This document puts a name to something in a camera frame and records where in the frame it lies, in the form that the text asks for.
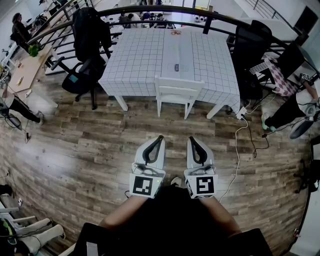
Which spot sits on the purple checkered cloth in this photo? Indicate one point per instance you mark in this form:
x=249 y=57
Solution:
x=282 y=80

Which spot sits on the person's white shoe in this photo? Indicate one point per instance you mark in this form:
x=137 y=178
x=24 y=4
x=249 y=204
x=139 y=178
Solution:
x=176 y=182

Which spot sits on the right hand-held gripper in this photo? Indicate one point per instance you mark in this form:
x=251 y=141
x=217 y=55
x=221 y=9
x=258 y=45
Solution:
x=203 y=185

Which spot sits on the light wooden desk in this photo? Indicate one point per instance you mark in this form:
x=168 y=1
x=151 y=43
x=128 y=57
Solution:
x=27 y=72

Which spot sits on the black mesh office chair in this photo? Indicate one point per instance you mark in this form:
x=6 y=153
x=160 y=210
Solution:
x=250 y=55

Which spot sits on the green potted plant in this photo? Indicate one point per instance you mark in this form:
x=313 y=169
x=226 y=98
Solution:
x=33 y=50

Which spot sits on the person's left forearm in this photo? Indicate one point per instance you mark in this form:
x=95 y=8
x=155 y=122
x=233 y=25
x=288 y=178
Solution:
x=122 y=215

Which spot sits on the person in dark shirt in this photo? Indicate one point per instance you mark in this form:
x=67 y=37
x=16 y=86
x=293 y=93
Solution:
x=172 y=225

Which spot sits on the black monitor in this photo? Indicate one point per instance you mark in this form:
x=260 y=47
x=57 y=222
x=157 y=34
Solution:
x=292 y=60

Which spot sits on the black metal railing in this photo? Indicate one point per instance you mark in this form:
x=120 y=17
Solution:
x=207 y=26

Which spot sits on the white power strip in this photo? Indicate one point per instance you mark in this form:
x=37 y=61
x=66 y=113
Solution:
x=241 y=113

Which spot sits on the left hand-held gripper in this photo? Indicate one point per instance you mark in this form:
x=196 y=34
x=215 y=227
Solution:
x=143 y=186

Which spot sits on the table with grid tablecloth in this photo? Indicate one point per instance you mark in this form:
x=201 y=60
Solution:
x=122 y=103

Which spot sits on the person's right forearm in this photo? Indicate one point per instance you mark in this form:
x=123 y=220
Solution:
x=222 y=217

